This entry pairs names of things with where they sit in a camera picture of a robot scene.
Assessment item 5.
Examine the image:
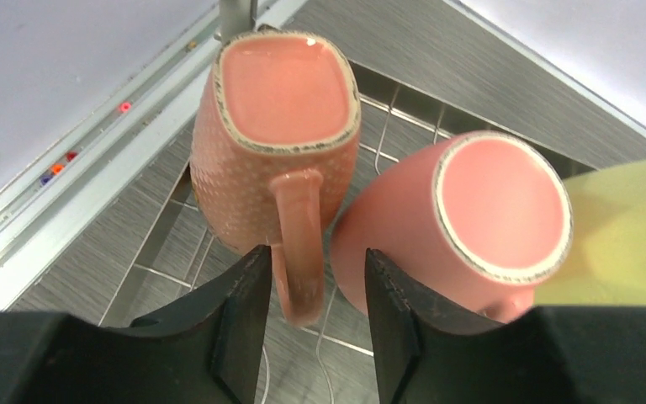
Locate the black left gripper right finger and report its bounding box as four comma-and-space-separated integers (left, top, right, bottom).
365, 249, 646, 403

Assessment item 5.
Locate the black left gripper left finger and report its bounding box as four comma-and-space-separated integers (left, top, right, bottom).
0, 246, 272, 403

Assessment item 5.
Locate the light green mug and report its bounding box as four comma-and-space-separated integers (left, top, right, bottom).
534, 160, 646, 306

